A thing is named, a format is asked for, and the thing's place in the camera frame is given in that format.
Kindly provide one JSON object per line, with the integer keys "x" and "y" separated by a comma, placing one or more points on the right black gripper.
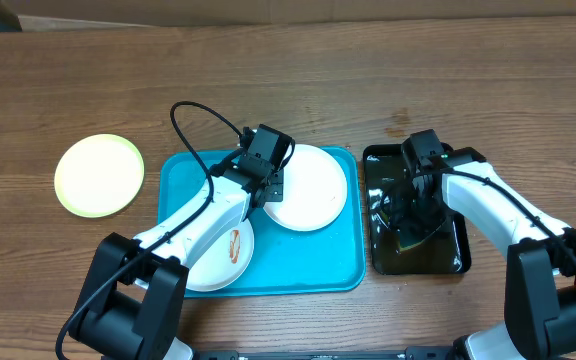
{"x": 419, "y": 201}

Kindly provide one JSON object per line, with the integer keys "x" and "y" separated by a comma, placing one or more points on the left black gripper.
{"x": 278, "y": 183}

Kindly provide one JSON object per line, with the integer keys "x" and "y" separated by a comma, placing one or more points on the green yellow sponge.
{"x": 408, "y": 240}

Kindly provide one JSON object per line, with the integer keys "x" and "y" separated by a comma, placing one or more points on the white plate top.
{"x": 315, "y": 191}

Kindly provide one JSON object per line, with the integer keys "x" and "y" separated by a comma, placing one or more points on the white plate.
{"x": 315, "y": 191}
{"x": 225, "y": 261}

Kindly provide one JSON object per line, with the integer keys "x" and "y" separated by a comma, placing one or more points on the yellow-green rimmed plate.
{"x": 99, "y": 176}

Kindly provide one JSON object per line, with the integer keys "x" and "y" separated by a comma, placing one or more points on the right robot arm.
{"x": 540, "y": 251}

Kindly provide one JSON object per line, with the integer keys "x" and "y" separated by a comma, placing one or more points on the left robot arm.
{"x": 130, "y": 303}

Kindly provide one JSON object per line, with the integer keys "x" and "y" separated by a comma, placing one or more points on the black water tray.
{"x": 446, "y": 252}

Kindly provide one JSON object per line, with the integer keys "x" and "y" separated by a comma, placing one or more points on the teal plastic tray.
{"x": 284, "y": 261}

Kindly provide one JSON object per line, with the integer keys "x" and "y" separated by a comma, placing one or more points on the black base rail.
{"x": 410, "y": 353}

